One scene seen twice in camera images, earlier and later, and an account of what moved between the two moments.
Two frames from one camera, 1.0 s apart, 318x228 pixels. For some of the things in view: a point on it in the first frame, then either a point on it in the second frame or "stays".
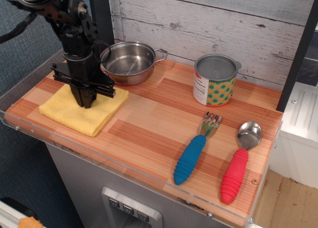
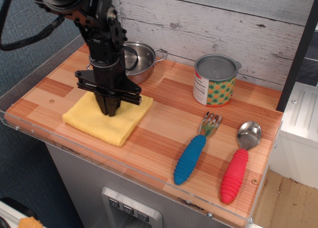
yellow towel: (60, 110) → (84, 113)
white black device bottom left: (11, 212) stays
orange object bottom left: (30, 222) stays
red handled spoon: (249, 134) stays
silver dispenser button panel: (124, 211) stays
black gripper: (81, 71) → (108, 77)
